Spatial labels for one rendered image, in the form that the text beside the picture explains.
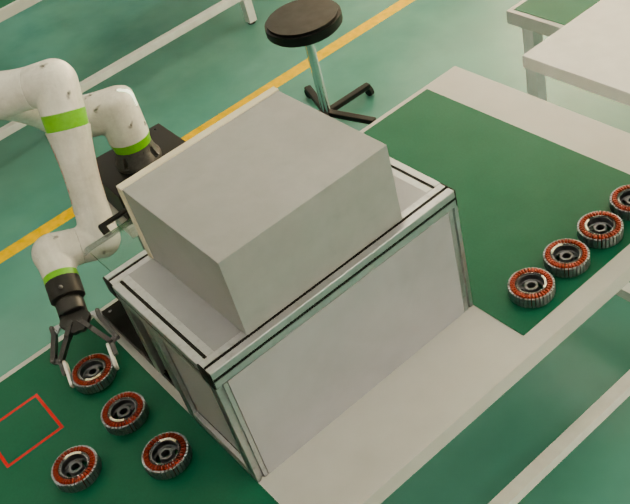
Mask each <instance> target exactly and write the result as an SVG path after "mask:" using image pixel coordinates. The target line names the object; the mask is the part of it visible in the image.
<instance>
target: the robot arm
mask: <svg viewBox="0 0 630 504"><path fill-rule="evenodd" d="M0 120H7V121H14V122H19V123H23V124H26V125H30V126H33V127H35V128H38V129H40V130H42V131H44V132H46V133H45V135H46V137H47V139H48V141H49V143H50V146H51V148H52V150H53V152H54V155H55V157H56V160H57V162H58V165H59V167H60V170H61V172H62V175H63V178H64V181H65V184H66V187H67V190H68V193H69V197H70V200H71V204H72V208H73V212H74V215H75V217H76V222H77V225H76V227H75V228H71V229H66V230H62V231H57V232H52V233H47V234H44V235H42V236H40V237H39V238H38V239H37V240H36V241H35V242H34V244H33V246H32V250H31V256H32V260H33V262H34V264H35V266H36V267H37V269H38V270H39V272H40V274H41V277H42V279H43V282H44V285H45V288H46V291H47V294H48V297H49V300H50V303H51V305H52V306H54V307H55V308H56V311H57V314H58V317H59V320H60V323H59V325H56V326H54V327H53V326H50V327H49V330H50V333H51V346H50V363H52V364H53V365H59V367H60V370H61V373H62V375H63V376H67V379H68V382H69V385H70V387H72V388H75V386H74V384H73V383H72V381H71V371H70V368H69V364H68V362H66V361H65V360H66V356H67V353H68V349H69V346H70V342H71V340H72V338H73V335H78V334H79V333H81V332H85V331H86V330H87V329H89V330H90V331H92V332H93V333H95V334H96V335H98V336H99V337H101V338H102V339H104V340H105V341H106V342H108V343H106V346H107V349H108V352H109V355H110V357H111V360H112V363H113V366H114V368H115V369H116V370H119V366H118V363H117V360H116V358H115V356H116V355H118V351H117V348H116V346H115V342H116V341H117V340H119V339H120V336H119V335H118V334H117V332H116V331H115V330H114V329H113V328H112V327H111V325H110V324H109V323H108V322H107V321H106V320H105V318H104V317H103V314H102V311H101V310H100V309H99V308H95V310H94V311H91V312H89V311H88V309H87V306H86V303H85V301H84V298H83V297H84V296H85V290H84V287H83V285H82V282H81V279H80V276H79V273H78V270H77V266H79V265H82V264H85V263H89V262H93V261H97V259H96V258H95V257H94V256H93V255H91V254H90V253H89V254H87V255H86V256H84V255H83V254H84V250H85V247H87V246H88V245H90V244H91V243H93V242H94V241H96V240H97V239H99V238H100V237H102V236H104V235H103V234H102V232H101V231H100V230H99V228H98V225H99V224H101V223H103V222H104V221H106V220H107V219H109V218H110V217H112V216H113V215H112V212H111V209H110V207H109V204H108V201H107V198H106V194H105V191H104V188H103V184H102V181H101V177H100V173H99V169H98V165H97V160H96V156H95V151H94V145H93V139H92V137H96V136H101V135H102V136H105V137H106V138H107V141H108V143H109V145H110V146H111V148H112V149H113V150H114V152H115V155H116V163H115V165H116V167H117V169H118V171H119V172H121V173H124V174H133V173H137V172H139V171H140V170H142V169H143V168H145V167H147V166H148V165H150V164H151V163H153V162H154V161H156V160H158V159H159V158H161V156H162V151H161V149H160V147H159V146H158V145H157V144H155V143H154V142H153V140H152V139H151V137H150V133H149V128H148V126H147V123H146V121H145V118H144V116H143V114H142V111H141V109H140V107H139V104H138V102H137V100H136V97H135V95H134V93H133V91H132V90H131V88H129V87H128V86H125V85H115V86H111V87H107V88H104V89H101V90H98V91H95V92H92V93H88V94H84V95H82V91H81V87H80V83H79V80H78V76H77V74H76V72H75V70H74V69H73V67H72V66H71V65H70V64H68V63H67V62H65V61H63V60H61V59H56V58H50V59H45V60H42V61H40V62H37V63H34V64H31V65H28V66H25V67H21V68H17V69H11V70H5V71H0ZM92 316H94V317H95V318H98V319H99V320H100V321H101V322H102V324H103V325H104V326H105V327H106V328H107V329H108V331H109V332H110V333H111V334H112V335H113V336H112V337H111V338H110V337H109V336H107V335H106V334H104V333H103V332H101V331H100V330H98V329H97V328H96V327H94V326H93V325H91V324H90V321H91V318H92ZM60 329H63V330H64V331H65V333H64V339H63V342H62V346H61V349H60V353H59V356H58V334H59V332H60Z"/></svg>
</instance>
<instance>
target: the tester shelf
mask: <svg viewBox="0 0 630 504"><path fill-rule="evenodd" d="M389 158H390V163H391V168H392V172H393V177H394V182H395V187H396V191H397V196H398V201H399V206H400V210H401V215H402V220H401V221H400V222H398V223H397V224H396V225H394V226H393V227H392V228H390V229H389V230H388V231H386V232H385V233H384V234H382V235H381V236H380V237H378V238H377V239H376V240H374V241H373V242H372V243H370V244H369V245H368V246H366V247H365V248H364V249H362V250H361V251H360V252H358V253H357V254H356V255H354V256H353V257H352V258H350V259H349V260H348V261H346V262H345V263H344V264H342V265H341V266H340V267H338V268H337V269H336V270H334V271H333V272H332V273H330V274H329V275H328V276H326V277H325V278H323V279H322V280H321V281H319V282H318V283H317V284H315V285H314V286H313V287H311V288H310V289H309V290H307V291H306V292H305V293H303V294H302V295H301V296H299V297H298V298H297V299H295V300H294V301H293V302H291V303H290V304H289V305H287V306H286V307H285V308H283V309H282V310H281V311H279V312H278V313H277V314H275V315H274V316H273V317H271V318H270V319H269V320H267V321H266V322H265V323H263V324H262V325H261V326H259V327H258V328H257V329H255V330H254V331H253V332H251V333H250V334H249V335H246V334H244V333H243V332H242V331H241V330H240V329H238V328H237V327H236V326H235V325H234V324H232V323H231V322H230V321H229V320H228V319H226V318H225V317H224V316H223V315H222V314H220V313H219V312H218V311H217V310H216V309H214V308H213V307H212V306H211V305H210V304H208V303H207V302H206V301H205V300H203V299H202V298H201V297H200V296H199V295H197V294H196V293H195V292H194V291H193V290H191V289H190V288H189V287H188V286H187V285H185V284H184V283H183V282H182V281H181V280H179V279H178V278H177V277H176V276H175V275H173V274H172V273H171V272H170V271H169V270H167V269H166V268H165V267H164V266H163V265H161V264H160V263H159V262H158V261H156V260H155V259H152V258H151V257H150V256H148V254H147V252H146V250H143V251H142V252H140V253H139V254H137V255H136V256H134V257H133V258H131V259H130V260H128V261H127V262H125V263H124V264H122V265H121V266H119V267H118V268H116V269H115V270H113V271H112V272H110V273H109V274H107V275H106V276H104V277H103V280H104V282H105V283H106V285H107V287H108V289H109V291H110V292H111V293H112V294H113V295H114V296H115V297H116V298H117V299H118V300H120V301H121V302H122V303H123V304H124V305H125V306H126V307H127V308H128V309H129V310H130V311H131V312H132V313H133V314H135V315H136V316H137V317H138V318H139V319H140V320H141V321H142V322H143V323H144V324H145V325H146V326H147V327H148V328H149V329H151V330H152V331H153V332H154V333H155V334H156V335H157V336H158V337H159V338H160V339H161V340H162V341H163V342H164V343H165V344H167V345H168V346H169V347H170V348H171V349H172V350H173V351H174V352H175V353H176V354H177V355H178V356H179V357H180V358H182V359H183V360H184V361H185V362H186V363H187V364H188V365H189V366H190V367H191V368H192V369H193V370H194V371H195V372H196V373H198V374H199V375H200V376H201V377H202V378H203V379H204V380H205V381H206V382H207V383H208V384H209V385H210V386H211V387H212V388H213V389H214V390H217V388H219V387H220V386H221V385H223V384H224V383H225V382H227V381H228V380H229V379H230V378H232V377H233V376H234V375H236V374H237V373H238V372H240V371H241V370H242V369H244V368H245V367H246V366H248V365H249V364H250V363H251V362H253V361H254V360H255V359H257V358H258V357H259V356H261V355H262V354H263V353H265V352H266V351H267V350H268V349H270V348H271V347H272V346H274V345H275V344H276V343H278V342H279V341H280V340H282V339H283V338H284V337H285V336H287V335H288V334H289V333H291V332H292V331H293V330H295V329H296V328H297V327H299V326H300V325H301V324H302V323H304V322H305V321H306V320H308V319H309V318H310V317H312V316H313V315H314V314H316V313H317V312H318V311H320V310H321V309H322V308H323V307H325V306H326V305H327V304H329V303H330V302H331V301H333V300H334V299H335V298H337V297H338V296H339V295H340V294H342V293H343V292H344V291H346V290H347V289H348V288H350V287H351V286H352V285H354V284H355V283H356V282H357V281H359V280H360V279H361V278H363V277H364V276H365V275H367V274H368V273H369V272H371V271H372V270H373V269H375V268H376V267H377V266H378V265H380V264H381V263H382V262H384V261H385V260H386V259H388V258H389V257H390V256H392V255H393V254H394V253H395V252H397V251H398V250H399V249H401V248H402V247H403V246H405V245H406V244H407V243H409V242H410V241H411V240H412V239H414V238H415V237H416V236H418V235H419V234H420V233H422V232H423V231H424V230H426V229H427V228H428V227H429V226H431V225H432V224H433V223H435V222H436V221H437V220H439V219H440V218H441V217H443V216H444V215H445V214H447V213H448V212H449V211H450V210H452V209H453V208H454V207H456V206H458V205H457V198H456V192H455V190H454V189H452V188H450V187H448V186H446V185H444V184H443V183H440V182H438V181H436V180H434V179H432V178H430V177H428V176H426V175H424V174H422V173H420V172H418V171H416V170H415V169H413V168H411V167H409V166H407V165H405V164H403V163H401V162H399V161H397V160H395V159H393V158H391V157H389Z"/></svg>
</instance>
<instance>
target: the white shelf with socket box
mask: <svg viewBox="0 0 630 504"><path fill-rule="evenodd" d="M522 59H523V67H524V68H526V69H529V70H531V71H534V72H537V73H540V74H542V75H545V76H548V77H551V78H553V79H556V80H559V81H562V82H564V83H567V84H570V85H573V86H575V87H578V88H581V89H584V90H586V91H589V92H592V93H595V94H597V95H600V96H603V97H606V98H608V99H611V100H614V101H617V102H619V103H622V104H625V105H628V106H630V0H600V1H599V2H597V3H596V4H595V5H593V6H592V7H590V8H589V9H587V10H586V11H585V12H583V13H582V14H580V15H579V16H578V17H576V18H575V19H573V20H572V21H570V22H569V23H568V24H566V25H565V26H563V27H562V28H561V29H559V30H558V31H556V32H555V33H553V34H552V35H551V36H549V37H548V38H546V39H545V40H544V41H542V42H541V43H539V44H538V45H536V46H535V47H534V48H532V49H531V50H529V51H528V52H527V53H525V54H524V55H523V56H522Z"/></svg>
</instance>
